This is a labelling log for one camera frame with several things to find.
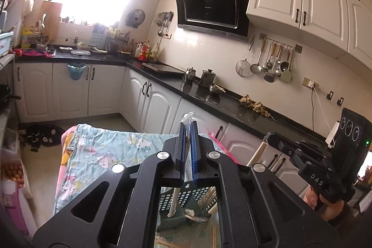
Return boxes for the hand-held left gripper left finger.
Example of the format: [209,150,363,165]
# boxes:
[32,122,187,248]

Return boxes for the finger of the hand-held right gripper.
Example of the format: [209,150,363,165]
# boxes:
[267,132,309,161]

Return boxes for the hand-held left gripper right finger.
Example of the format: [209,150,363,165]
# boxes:
[190,121,341,248]

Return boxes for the plastic-wrapped chopstick pair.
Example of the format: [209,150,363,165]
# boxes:
[247,134,272,167]
[167,111,196,218]

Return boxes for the green plastic utensil basket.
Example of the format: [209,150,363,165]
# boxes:
[157,187,221,234]

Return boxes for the bunch of wooden chopsticks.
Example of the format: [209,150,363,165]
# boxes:
[157,188,221,248]

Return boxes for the person's right hand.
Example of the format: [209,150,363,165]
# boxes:
[304,187,352,222]

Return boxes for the ginger roots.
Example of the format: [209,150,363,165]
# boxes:
[239,94,276,121]

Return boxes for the black countertop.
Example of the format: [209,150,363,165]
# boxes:
[14,46,329,147]

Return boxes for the large steel ladle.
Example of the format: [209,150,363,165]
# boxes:
[264,43,276,83]

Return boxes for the green spatula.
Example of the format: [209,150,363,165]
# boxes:
[280,46,292,83]

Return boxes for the steel bowl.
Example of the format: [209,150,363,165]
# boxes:
[209,84,226,95]

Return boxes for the small steel teapot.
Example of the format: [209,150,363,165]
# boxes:
[184,67,196,83]

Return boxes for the dark steel pot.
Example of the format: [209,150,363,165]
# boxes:
[199,69,216,87]

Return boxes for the induction cooktop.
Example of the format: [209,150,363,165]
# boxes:
[142,61,186,74]

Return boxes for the group of condiment bottles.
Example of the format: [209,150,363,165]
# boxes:
[134,40,160,61]

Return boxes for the cartoon patterned tablecloth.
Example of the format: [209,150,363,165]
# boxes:
[55,125,227,215]

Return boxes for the blue hanging bin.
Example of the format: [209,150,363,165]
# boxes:
[68,63,85,81]

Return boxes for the hanging small kitchen tools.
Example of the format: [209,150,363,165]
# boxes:
[157,11,175,36]

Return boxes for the white upper cabinets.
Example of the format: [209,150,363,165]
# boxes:
[246,0,372,63]

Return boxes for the dark cloth pile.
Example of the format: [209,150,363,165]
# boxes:
[18,123,66,151]

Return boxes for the pale green organiser rack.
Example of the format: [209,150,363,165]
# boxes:
[92,24,109,45]

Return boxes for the black range hood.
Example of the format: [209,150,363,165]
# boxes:
[171,0,250,42]

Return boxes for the white base cabinets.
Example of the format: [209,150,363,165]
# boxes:
[14,62,329,176]

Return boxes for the pink storage box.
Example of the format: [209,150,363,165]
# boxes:
[0,178,30,237]

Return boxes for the red cloth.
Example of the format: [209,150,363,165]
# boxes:
[14,48,53,57]

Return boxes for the black frying pan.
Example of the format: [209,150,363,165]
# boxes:
[0,85,21,107]

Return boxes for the wooden cutting board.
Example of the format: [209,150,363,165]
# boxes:
[38,1,63,39]

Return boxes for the blue plastic box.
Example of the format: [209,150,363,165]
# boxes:
[0,33,13,55]

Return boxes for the black power cable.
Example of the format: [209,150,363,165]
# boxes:
[312,85,318,132]

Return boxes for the wall socket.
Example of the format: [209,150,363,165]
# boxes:
[302,77,319,90]

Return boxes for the wire mesh strainer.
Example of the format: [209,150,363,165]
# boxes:
[235,36,255,77]

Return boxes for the wall utensil rail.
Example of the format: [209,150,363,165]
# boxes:
[259,32,303,54]

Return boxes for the small wall fan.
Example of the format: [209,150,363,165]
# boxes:
[126,9,146,28]

